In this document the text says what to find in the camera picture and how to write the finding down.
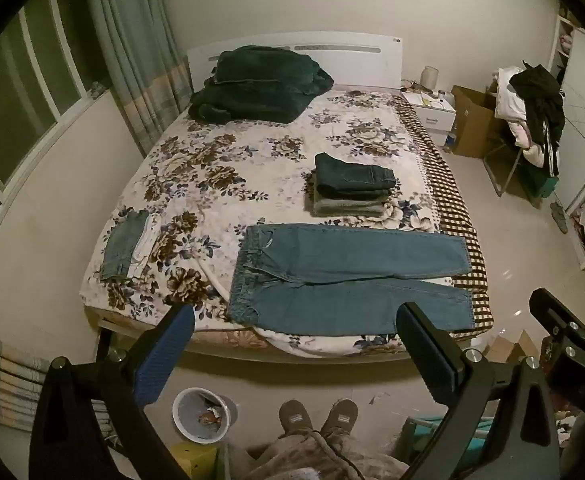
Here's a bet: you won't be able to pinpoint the green curtain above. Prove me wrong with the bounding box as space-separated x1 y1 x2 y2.
80 0 194 157

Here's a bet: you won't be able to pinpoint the white bed headboard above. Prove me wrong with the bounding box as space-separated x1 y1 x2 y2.
186 31 403 95

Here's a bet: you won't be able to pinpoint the large cardboard box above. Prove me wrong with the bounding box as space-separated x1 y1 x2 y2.
451 85 504 159

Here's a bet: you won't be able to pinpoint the blue denim pants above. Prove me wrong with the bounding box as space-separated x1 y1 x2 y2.
226 224 476 337

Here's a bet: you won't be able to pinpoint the person's legs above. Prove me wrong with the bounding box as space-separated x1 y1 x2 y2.
225 430 411 480

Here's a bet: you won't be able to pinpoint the white folded cloth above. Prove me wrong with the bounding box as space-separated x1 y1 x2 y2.
125 215 159 281

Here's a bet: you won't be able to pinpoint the window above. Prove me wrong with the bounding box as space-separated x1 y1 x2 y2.
0 0 104 196

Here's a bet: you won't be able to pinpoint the person's shoe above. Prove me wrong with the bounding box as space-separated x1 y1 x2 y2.
320 398 359 438
278 399 314 437

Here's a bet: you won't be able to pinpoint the brown checked bed sheet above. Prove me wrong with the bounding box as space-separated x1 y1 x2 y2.
391 92 494 333

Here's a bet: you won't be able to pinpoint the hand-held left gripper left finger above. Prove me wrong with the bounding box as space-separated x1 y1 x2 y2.
29 302 196 480

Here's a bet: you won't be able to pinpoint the pile of pale clothes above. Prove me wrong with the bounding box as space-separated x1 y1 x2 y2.
495 66 548 168

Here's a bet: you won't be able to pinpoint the white trash bin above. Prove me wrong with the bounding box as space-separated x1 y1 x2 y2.
172 387 232 445

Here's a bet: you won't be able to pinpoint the person's right shoe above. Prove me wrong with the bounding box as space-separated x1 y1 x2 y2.
320 398 359 438

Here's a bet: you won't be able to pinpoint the light blue folded jeans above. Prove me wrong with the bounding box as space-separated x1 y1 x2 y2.
99 210 152 282

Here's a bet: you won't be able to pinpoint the black garment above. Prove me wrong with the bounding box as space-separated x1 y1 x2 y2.
509 61 566 177

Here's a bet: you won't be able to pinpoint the grey folded pants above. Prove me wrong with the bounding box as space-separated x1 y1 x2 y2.
307 170 394 219

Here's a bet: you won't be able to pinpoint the dark green quilt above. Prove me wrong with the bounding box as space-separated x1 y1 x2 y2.
188 45 335 125

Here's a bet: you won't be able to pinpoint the person's left shoe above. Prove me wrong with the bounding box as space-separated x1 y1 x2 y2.
278 399 314 437

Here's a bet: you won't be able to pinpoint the wooden bed frame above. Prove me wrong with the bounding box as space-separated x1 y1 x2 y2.
86 305 478 367

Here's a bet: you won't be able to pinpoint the white nightstand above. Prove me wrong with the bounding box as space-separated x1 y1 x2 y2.
403 91 457 147

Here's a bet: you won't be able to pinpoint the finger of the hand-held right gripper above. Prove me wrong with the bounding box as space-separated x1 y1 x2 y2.
529 287 585 347

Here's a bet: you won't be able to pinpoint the yellow box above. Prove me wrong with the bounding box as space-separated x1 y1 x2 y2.
171 442 219 480

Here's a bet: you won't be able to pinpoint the grey floor slipper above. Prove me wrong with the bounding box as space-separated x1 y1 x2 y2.
550 201 569 235

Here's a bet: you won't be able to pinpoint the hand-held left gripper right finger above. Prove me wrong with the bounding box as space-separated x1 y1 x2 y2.
396 301 561 480

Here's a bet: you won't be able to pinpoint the dark folded jeans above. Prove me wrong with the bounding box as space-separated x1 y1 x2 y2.
315 152 397 200

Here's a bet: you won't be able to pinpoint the metal chair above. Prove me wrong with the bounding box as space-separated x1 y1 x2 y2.
483 132 559 198

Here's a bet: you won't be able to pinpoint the striped folded cloth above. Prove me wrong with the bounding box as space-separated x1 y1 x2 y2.
0 325 113 433

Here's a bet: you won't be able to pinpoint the floral bed blanket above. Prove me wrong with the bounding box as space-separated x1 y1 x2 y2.
78 89 476 358

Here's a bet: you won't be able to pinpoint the flattened cardboard piece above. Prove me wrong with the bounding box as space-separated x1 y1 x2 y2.
483 329 543 367

